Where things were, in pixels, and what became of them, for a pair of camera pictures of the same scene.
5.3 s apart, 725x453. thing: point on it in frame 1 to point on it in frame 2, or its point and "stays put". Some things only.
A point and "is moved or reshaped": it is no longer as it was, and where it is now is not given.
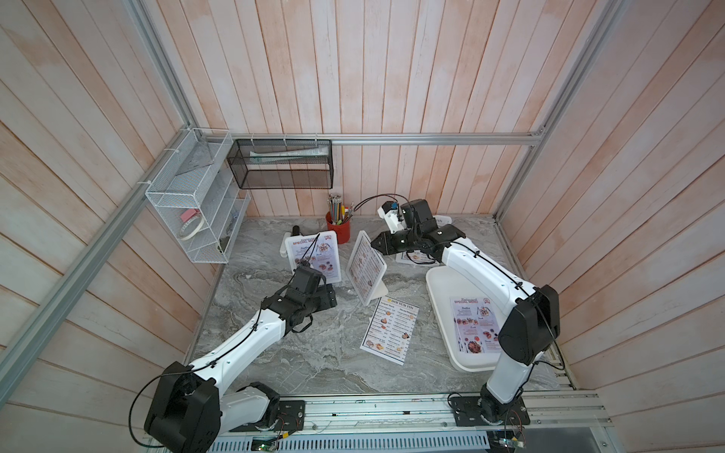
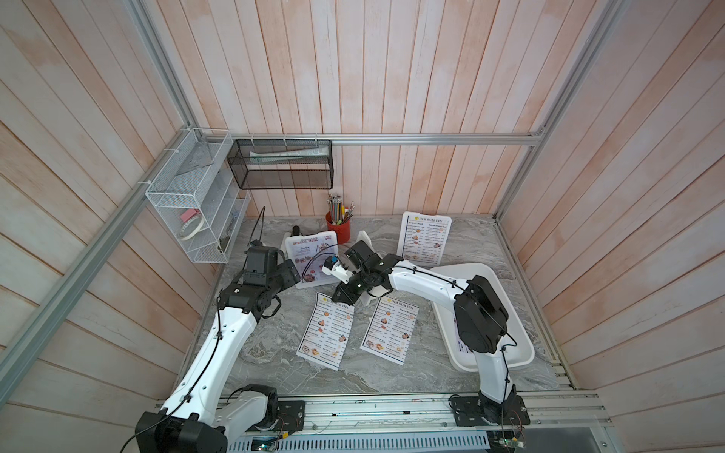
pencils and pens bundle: (339, 213) stays put
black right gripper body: (400, 243) to (357, 285)
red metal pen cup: (343, 230) stays put
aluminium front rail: (566, 421) stays put
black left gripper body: (323, 299) to (284, 277)
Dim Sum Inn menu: (365, 267) is moved or reshaped
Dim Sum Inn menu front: (390, 329) stays put
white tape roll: (191, 227) stays put
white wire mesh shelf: (195, 191) stays put
